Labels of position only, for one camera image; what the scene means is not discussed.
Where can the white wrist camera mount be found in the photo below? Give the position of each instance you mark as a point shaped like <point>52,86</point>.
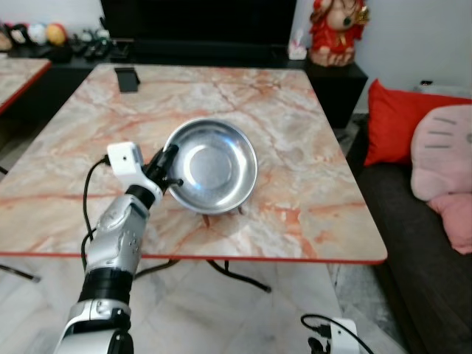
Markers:
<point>344,338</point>
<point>125,158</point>

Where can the large shallow steel plate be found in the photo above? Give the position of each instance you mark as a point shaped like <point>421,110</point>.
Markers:
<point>217,166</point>

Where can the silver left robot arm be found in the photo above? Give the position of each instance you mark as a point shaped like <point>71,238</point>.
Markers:
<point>118,243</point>

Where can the black television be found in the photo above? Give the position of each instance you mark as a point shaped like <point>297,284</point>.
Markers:
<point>199,21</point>

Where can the black metal table legs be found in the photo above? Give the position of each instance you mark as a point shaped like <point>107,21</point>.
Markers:
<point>236,276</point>

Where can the yellow round figurine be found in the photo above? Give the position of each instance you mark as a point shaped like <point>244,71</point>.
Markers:
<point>56,34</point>

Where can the red robed statue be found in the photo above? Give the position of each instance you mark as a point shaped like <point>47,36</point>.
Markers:
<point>335,33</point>

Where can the small pink cushion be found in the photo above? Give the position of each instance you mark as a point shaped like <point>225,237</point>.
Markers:
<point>456,221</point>

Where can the pink cat face plush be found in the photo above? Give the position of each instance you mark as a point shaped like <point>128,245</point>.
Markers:
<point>446,151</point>

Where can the black round figurine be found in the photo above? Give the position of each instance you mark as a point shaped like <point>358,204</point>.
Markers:
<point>16,35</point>

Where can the dark grey sofa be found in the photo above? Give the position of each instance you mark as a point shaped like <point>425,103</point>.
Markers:
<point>428,295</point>

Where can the red pillow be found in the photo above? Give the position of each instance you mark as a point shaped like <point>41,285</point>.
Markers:
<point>391,122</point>

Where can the small black stand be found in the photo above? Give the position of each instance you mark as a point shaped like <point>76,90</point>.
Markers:
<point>127,80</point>

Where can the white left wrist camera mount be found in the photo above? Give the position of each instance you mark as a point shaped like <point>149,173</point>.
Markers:
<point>125,158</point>

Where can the small white bottle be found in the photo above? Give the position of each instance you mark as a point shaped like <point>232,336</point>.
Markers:
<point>297,50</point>

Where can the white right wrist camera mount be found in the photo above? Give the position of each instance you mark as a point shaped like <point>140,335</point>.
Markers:
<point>344,338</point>

